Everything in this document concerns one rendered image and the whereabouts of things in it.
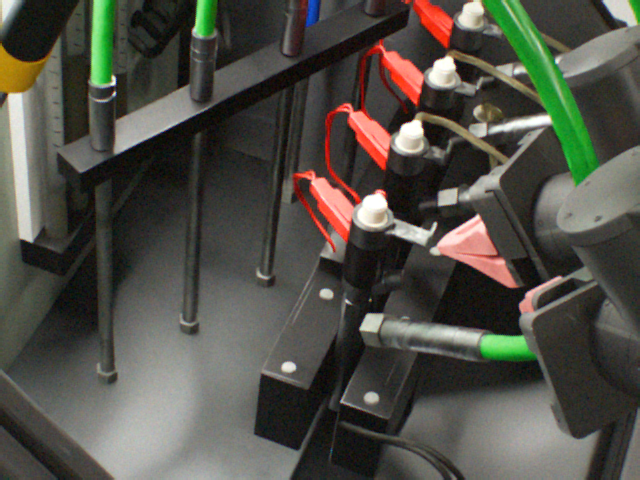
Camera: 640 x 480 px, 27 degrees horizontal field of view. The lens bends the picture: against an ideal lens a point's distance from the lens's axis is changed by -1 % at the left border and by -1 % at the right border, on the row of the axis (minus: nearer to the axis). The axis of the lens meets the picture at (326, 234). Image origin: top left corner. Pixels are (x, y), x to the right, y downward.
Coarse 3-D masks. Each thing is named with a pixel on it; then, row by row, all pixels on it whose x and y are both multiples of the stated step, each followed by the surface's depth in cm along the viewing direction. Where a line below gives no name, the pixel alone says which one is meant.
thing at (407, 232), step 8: (400, 224) 89; (408, 224) 89; (384, 232) 88; (392, 232) 88; (400, 232) 88; (408, 232) 88; (416, 232) 88; (424, 232) 88; (408, 240) 88; (416, 240) 88; (424, 240) 88
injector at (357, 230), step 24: (360, 240) 88; (384, 240) 89; (360, 264) 90; (360, 288) 92; (384, 288) 92; (360, 312) 94; (360, 336) 97; (336, 360) 99; (336, 384) 101; (336, 408) 103
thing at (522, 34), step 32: (96, 0) 83; (512, 0) 60; (96, 32) 85; (512, 32) 60; (96, 64) 87; (544, 64) 60; (96, 96) 89; (544, 96) 61; (576, 128) 61; (576, 160) 62; (512, 352) 72
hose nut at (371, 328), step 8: (368, 320) 81; (376, 320) 80; (384, 320) 80; (360, 328) 81; (368, 328) 80; (376, 328) 80; (368, 336) 80; (376, 336) 80; (368, 344) 81; (376, 344) 80; (384, 344) 80
